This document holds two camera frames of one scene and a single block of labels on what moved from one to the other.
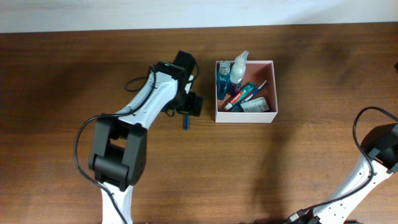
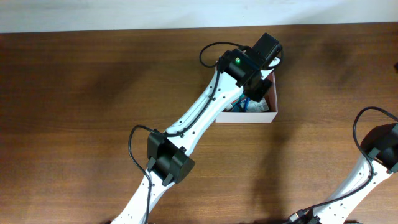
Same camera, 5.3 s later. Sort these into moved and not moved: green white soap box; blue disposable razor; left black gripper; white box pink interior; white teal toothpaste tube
Moved: blue disposable razor; left black gripper
Not moved: white teal toothpaste tube; white box pink interior; green white soap box
